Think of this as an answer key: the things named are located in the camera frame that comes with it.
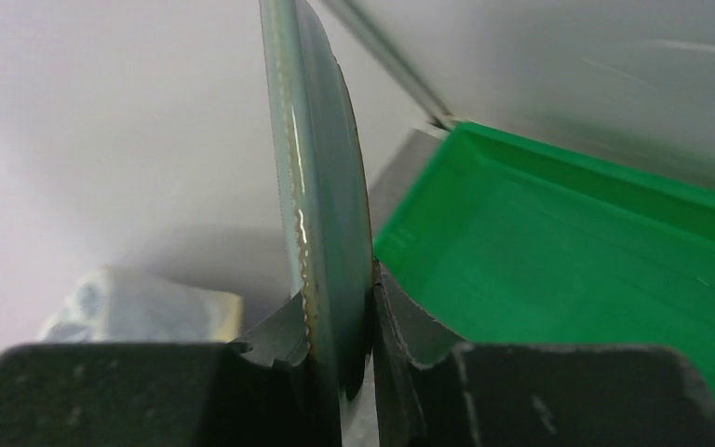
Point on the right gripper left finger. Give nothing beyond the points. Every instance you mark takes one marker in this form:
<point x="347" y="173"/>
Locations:
<point x="254" y="391"/>

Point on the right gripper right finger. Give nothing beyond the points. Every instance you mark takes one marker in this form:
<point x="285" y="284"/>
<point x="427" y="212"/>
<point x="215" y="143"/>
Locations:
<point x="434" y="388"/>

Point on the grey-green round plate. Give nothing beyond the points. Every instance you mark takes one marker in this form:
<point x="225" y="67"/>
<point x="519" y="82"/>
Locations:
<point x="324" y="206"/>

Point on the bin with plastic liner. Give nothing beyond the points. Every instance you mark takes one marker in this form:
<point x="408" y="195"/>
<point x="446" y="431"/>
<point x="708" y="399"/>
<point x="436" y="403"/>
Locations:
<point x="112" y="304"/>

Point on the green plastic tray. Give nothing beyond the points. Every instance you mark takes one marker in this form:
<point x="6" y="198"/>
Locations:
<point x="505" y="239"/>

